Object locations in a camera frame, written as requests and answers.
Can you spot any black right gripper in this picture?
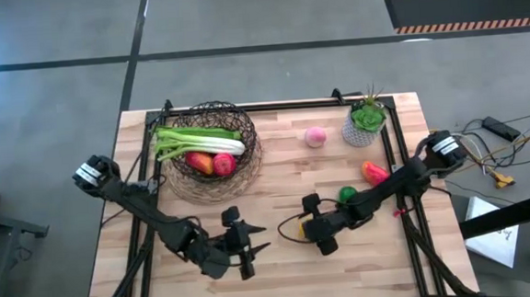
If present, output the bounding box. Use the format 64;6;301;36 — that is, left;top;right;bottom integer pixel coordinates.
300;191;346;258

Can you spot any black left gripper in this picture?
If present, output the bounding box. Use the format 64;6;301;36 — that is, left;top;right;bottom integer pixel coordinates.
221;202;275;281

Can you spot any green plastic fruit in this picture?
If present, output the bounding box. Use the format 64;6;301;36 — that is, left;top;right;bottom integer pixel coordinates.
338;184;360;205

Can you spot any red orange plastic fruit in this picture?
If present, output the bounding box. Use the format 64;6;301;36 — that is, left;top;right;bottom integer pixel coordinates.
361;158;392;188

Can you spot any red plastic apple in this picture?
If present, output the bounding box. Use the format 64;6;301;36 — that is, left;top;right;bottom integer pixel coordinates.
211;151;239;178

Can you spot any pink plastic peach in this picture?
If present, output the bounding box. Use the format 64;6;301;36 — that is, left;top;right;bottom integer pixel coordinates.
296;124;328;150

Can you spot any orange yellow plastic mango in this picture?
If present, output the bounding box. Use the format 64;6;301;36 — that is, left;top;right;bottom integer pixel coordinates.
184;150;216;178

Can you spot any white green plastic leek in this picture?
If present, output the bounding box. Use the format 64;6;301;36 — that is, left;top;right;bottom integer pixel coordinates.
153;130;247;164

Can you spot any green leafy plastic vegetable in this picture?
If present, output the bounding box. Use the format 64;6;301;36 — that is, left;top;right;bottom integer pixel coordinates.
154;120;243;146

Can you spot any white triangle patterned plant pot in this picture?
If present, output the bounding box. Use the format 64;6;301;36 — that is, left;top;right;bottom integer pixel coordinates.
340;108;388;149

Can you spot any green succulent plant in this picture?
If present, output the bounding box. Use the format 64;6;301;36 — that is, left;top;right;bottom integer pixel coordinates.
348;83;389;134

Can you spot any white paper sheet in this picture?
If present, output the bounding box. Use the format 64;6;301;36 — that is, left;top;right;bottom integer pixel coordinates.
461;193;522;271

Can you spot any black metal beam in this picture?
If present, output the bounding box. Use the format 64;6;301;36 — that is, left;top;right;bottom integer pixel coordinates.
456;190;530;241

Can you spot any black power strip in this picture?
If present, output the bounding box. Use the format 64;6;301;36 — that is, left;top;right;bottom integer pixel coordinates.
481;113;523;144

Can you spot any gray metal stand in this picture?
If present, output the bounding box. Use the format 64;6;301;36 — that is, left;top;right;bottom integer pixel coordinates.
0;201;53;297

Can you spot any black hazard striped floor mat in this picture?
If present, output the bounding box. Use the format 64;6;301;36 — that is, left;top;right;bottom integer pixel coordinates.
382;0;530;37

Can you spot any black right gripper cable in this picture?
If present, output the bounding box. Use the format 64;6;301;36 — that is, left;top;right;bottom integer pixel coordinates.
275;211;311;247

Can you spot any black metal table frame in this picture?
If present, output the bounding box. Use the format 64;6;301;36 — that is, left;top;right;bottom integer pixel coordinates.
77;80;478;297

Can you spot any black wire basket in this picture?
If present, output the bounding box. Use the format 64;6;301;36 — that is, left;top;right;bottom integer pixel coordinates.
168;97;261;187

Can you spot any yellow cable connector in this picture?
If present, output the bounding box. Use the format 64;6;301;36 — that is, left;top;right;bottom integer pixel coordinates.
493;172;516;189

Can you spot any black floor cable bundle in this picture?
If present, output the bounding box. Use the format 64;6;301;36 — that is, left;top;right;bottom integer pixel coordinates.
446;112;530;182

